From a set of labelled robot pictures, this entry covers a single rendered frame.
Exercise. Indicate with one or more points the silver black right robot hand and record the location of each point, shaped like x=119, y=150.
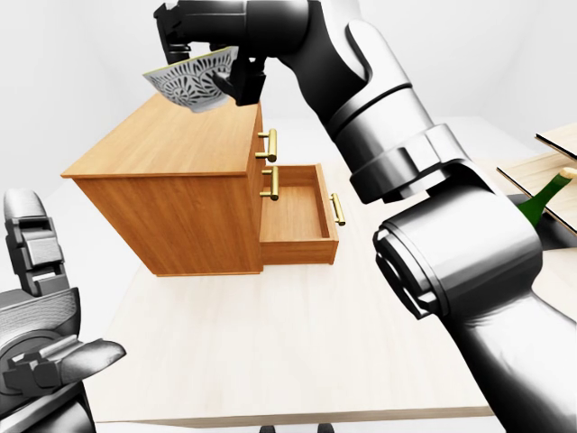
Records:
x=216, y=20

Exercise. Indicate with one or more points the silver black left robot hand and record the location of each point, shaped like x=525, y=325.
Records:
x=40, y=325

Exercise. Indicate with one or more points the black white patterned bowl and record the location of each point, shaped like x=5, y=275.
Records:
x=189, y=83

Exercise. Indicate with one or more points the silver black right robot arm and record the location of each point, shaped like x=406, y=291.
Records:
x=455, y=252

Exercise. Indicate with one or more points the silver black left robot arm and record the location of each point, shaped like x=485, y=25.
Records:
x=45, y=415

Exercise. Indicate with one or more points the wooden cabinet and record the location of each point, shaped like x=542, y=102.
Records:
x=171, y=198

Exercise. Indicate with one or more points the closed wooden drawer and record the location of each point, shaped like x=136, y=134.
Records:
x=255, y=135
x=259, y=212

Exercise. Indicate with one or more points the open wooden drawer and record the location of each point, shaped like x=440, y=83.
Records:
x=299, y=212

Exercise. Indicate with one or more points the small dark shape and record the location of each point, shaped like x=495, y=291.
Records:
x=268, y=429
x=325, y=429

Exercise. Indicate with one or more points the green wine bottle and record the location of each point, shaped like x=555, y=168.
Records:
x=538, y=200

